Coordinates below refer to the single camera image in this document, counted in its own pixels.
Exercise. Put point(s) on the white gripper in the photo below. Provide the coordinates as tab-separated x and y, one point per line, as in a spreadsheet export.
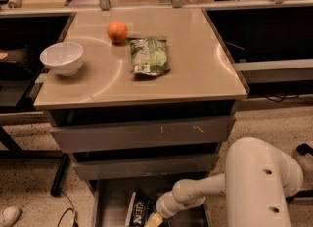
163	205

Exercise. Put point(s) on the blue chip bag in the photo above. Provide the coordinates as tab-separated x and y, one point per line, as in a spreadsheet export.
139	210

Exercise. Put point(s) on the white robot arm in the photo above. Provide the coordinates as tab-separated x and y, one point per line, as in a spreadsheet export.
257	180

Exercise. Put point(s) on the open bottom drawer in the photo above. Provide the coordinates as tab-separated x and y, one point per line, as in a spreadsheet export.
112	198

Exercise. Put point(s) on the middle grey drawer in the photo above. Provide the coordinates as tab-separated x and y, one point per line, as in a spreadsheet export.
128	168

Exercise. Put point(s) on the grey drawer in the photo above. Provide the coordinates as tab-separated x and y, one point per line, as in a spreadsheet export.
128	168
143	134

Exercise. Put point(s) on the top grey drawer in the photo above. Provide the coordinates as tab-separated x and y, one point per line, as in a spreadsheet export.
143	134

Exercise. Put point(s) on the grey drawer cabinet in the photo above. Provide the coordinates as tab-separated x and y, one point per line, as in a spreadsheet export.
201	82

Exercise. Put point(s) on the green chip bag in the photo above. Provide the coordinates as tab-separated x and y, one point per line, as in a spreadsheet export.
148	56

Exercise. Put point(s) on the black table leg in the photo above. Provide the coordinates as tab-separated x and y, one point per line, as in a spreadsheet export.
58	178

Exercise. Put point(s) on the white sneaker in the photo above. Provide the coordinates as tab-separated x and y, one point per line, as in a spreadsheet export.
9	216

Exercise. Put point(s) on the black chair base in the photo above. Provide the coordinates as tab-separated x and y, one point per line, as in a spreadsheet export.
303	196

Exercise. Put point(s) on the white bowl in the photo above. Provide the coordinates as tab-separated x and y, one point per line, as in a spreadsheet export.
64	58

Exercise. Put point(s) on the orange fruit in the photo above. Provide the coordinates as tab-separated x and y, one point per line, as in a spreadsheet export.
117	32

